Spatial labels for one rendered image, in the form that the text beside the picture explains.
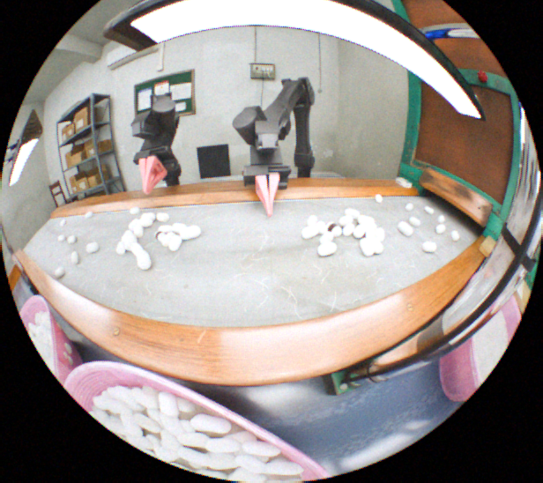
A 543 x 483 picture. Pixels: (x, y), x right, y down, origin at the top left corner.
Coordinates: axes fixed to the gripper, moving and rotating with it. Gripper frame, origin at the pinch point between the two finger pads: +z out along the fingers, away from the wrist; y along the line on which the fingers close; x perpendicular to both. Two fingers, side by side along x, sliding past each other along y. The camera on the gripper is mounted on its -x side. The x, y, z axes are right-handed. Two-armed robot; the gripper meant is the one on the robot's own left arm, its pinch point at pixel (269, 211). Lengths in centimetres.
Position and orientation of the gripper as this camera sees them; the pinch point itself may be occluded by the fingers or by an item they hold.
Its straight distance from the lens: 31.3
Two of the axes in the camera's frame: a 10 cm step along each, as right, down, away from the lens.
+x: -0.7, 3.5, 9.3
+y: 9.9, -0.6, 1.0
